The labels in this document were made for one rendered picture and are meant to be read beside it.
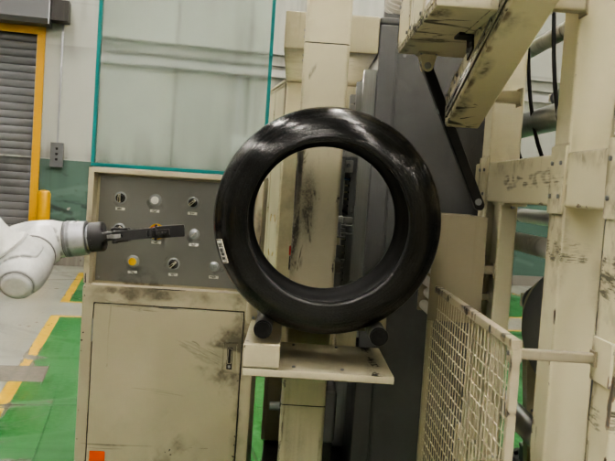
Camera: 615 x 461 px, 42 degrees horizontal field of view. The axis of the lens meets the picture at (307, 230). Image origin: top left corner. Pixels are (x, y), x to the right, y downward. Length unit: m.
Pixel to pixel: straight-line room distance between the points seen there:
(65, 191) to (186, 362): 8.72
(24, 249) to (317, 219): 0.82
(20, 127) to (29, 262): 9.46
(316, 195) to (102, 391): 0.95
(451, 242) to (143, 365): 1.05
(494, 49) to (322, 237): 0.76
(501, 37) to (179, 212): 1.24
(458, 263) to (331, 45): 0.71
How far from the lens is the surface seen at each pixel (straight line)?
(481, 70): 1.97
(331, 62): 2.33
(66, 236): 2.08
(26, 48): 11.46
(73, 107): 11.26
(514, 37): 1.83
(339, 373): 1.99
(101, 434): 2.73
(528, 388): 2.67
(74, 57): 11.34
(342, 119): 1.94
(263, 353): 1.98
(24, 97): 11.39
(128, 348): 2.65
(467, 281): 2.30
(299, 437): 2.41
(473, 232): 2.29
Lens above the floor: 1.25
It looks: 3 degrees down
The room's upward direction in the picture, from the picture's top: 4 degrees clockwise
